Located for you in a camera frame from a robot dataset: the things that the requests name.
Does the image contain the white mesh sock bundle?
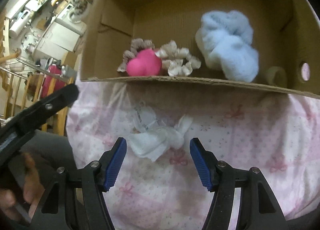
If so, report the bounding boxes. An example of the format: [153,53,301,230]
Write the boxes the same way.
[126,106,193,162]

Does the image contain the pink heart plush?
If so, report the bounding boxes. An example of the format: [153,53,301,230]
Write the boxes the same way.
[126,49,162,77]

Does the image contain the beige grey scrunchie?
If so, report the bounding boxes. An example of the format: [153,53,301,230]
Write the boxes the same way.
[117,38,155,73]

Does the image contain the tan beige sock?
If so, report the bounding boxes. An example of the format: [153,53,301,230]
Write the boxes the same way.
[265,66,287,88]

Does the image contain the cream floral scrunchie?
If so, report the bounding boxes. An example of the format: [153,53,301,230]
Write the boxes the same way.
[155,40,201,77]

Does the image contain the light blue fluffy socks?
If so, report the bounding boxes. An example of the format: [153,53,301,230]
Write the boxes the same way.
[195,10,259,83]

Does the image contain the person left hand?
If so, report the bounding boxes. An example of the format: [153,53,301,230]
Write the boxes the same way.
[0,152,46,223]

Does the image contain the wooden chair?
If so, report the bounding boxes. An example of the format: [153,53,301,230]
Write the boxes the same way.
[0,48,74,135]

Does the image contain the red suitcase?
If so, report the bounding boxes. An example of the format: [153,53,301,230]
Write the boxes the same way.
[40,64,67,99]

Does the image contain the pink patterned bed quilt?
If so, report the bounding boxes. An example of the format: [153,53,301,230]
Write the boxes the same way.
[67,81,319,229]

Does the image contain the white kitchen cabinets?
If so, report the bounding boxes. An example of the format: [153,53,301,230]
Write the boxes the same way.
[33,4,87,61]

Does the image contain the brown cardboard box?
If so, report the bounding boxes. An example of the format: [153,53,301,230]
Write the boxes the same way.
[80,0,319,98]

